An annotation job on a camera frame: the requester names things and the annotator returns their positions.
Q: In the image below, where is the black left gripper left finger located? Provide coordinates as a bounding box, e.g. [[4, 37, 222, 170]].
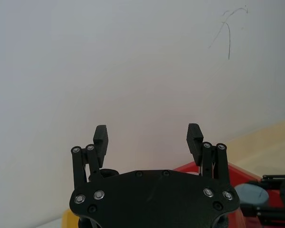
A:
[[70, 124, 109, 190]]

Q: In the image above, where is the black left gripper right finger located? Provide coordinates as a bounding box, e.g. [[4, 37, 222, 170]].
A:
[[186, 123, 231, 186]]

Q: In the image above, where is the red plastic bin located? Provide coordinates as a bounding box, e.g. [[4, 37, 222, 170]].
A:
[[173, 161, 263, 228]]

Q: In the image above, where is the yellow plastic bin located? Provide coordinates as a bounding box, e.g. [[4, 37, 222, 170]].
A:
[[62, 208, 81, 228]]

